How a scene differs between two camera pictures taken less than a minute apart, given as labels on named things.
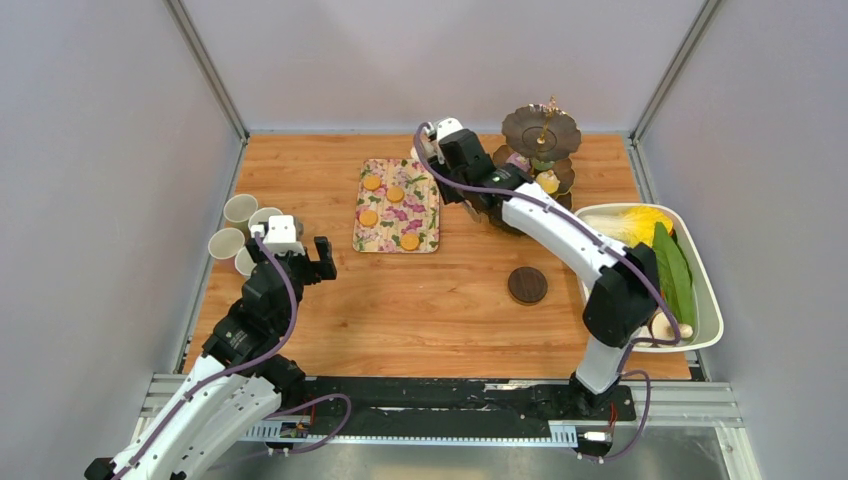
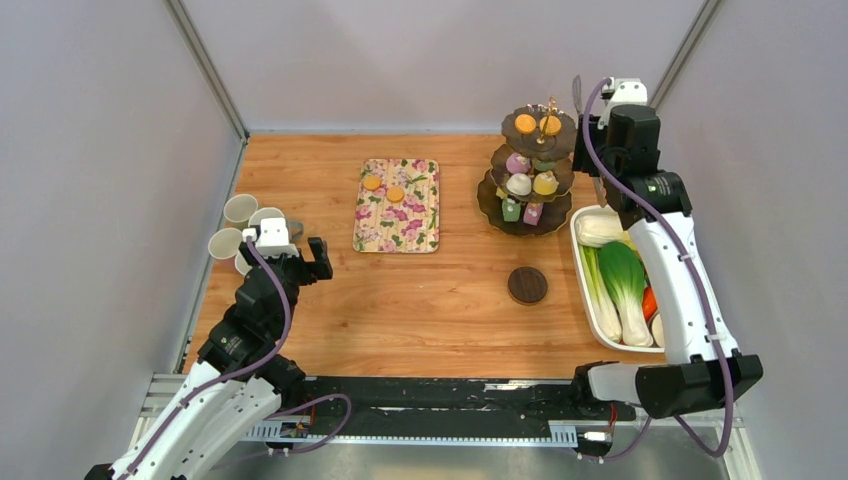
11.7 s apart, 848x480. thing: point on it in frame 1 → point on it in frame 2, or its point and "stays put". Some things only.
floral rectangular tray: x=396 y=208 stays put
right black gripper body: x=452 y=192 → x=598 y=139
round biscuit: x=410 y=242 → x=549 y=125
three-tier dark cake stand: x=546 y=136 stays put
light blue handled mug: x=244 y=264 stays put
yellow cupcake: x=548 y=180 stays put
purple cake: x=520 y=161 stays put
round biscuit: x=395 y=194 stays put
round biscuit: x=368 y=218 → x=525 y=123
